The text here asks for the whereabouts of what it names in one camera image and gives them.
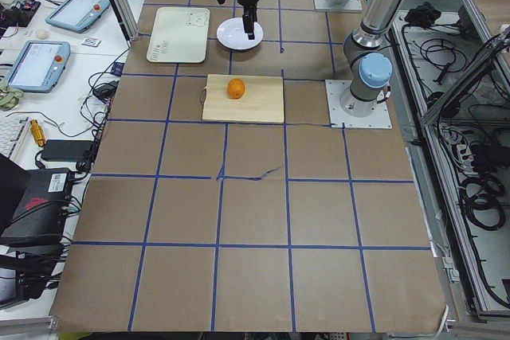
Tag orange fruit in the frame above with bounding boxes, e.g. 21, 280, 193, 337
226, 78, 245, 100

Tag cream bear tray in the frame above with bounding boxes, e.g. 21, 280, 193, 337
147, 7, 210, 64

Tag white round plate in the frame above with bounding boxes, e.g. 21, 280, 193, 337
216, 18, 264, 50

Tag bamboo cutting board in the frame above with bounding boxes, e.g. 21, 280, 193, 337
202, 73, 284, 123

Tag far blue teach pendant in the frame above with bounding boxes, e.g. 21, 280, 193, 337
45, 0, 110, 33

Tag blue teach pendant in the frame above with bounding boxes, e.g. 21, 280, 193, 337
6, 41, 71, 93
45, 0, 110, 33

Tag near blue teach pendant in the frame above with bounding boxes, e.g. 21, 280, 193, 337
6, 41, 71, 93

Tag black power brick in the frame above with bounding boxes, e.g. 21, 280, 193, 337
41, 139, 92, 162

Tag gold cylinder tool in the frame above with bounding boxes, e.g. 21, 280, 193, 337
30, 119, 46, 147

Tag white keyboard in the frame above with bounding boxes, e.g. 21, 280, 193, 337
0, 115, 29, 161

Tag black computer box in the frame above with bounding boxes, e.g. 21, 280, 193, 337
1, 168, 74, 248

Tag aluminium cable tray frame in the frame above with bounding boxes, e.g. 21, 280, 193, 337
391, 0, 509, 322

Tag coiled black cables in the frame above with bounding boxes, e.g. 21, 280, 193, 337
457, 176, 508, 233

